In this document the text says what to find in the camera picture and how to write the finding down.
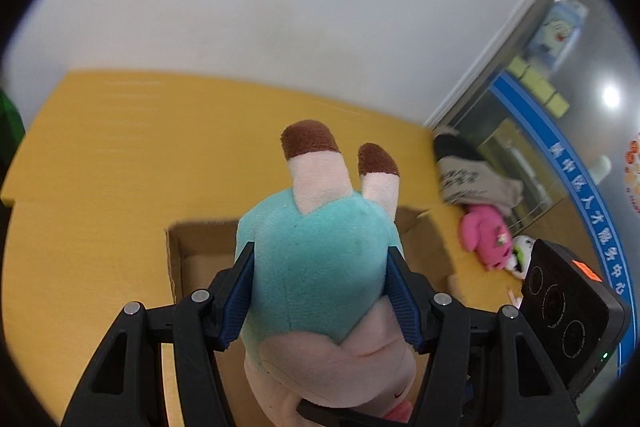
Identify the cartoon wall poster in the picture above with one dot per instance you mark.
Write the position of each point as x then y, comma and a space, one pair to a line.
557, 32

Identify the white plush toy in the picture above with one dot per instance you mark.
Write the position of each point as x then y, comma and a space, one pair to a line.
520, 252

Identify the row of pale yellow notes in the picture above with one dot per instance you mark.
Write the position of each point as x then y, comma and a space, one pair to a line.
537, 84

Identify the beige printed cloth bag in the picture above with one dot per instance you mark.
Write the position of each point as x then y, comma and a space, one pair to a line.
470, 179

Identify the red patterned window sticker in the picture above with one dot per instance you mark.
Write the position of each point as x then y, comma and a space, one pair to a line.
634, 177

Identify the bright pink plush toy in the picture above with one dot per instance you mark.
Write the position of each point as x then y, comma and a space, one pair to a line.
482, 227

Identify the brown cardboard box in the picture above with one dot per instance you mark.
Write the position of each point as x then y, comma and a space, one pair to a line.
200, 267

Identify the blue banner strip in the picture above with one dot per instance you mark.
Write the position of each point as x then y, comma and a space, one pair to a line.
575, 167

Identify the green object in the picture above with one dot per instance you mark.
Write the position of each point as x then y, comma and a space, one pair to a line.
11, 117

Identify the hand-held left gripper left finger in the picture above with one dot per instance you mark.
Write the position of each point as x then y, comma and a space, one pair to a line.
237, 302

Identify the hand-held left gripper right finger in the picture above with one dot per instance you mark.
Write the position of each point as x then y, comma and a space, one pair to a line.
400, 297

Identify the teal and pink plush toy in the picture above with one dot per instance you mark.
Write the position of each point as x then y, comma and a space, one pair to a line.
315, 257

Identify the black cloth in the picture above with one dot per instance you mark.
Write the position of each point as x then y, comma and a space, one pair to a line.
455, 147

